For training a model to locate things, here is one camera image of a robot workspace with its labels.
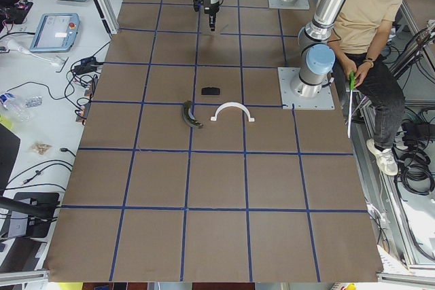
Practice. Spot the black usb hub box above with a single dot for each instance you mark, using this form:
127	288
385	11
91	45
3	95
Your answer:
87	65

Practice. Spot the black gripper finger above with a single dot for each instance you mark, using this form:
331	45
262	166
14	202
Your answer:
212	19

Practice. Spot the green handled metal rod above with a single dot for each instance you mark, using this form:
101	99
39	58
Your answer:
351	89

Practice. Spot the black rectangular plastic block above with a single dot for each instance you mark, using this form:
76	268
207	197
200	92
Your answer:
210	91

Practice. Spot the clear plastic water bottle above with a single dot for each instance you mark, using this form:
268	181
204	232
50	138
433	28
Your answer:
20	107

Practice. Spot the person in beige shirt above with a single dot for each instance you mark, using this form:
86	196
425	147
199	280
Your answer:
361	32

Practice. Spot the dark green curved part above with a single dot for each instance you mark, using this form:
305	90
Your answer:
188	116

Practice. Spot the white semicircular bracket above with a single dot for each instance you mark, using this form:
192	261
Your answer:
232	106

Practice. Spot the small bag of snacks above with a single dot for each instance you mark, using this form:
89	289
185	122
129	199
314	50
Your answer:
40	148

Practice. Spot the near blue teach pendant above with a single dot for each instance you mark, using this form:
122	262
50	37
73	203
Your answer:
55	33

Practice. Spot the white shoe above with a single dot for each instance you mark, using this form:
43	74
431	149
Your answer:
385	159

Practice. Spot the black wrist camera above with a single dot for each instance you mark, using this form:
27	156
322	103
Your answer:
197	5

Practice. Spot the black laptop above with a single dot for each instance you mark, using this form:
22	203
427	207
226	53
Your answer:
10	145

